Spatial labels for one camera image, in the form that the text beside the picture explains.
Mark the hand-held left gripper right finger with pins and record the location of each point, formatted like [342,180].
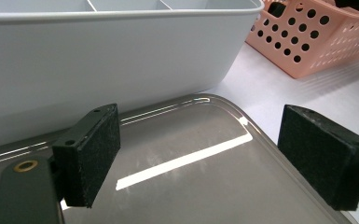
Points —
[323,158]

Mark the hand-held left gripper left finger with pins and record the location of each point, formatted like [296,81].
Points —
[87,161]

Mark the pink perforated basket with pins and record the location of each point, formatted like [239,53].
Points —
[306,70]

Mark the white divided organizer box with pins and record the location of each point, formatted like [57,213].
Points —
[105,62]

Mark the shiny metal tray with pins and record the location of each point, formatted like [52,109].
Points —
[199,193]

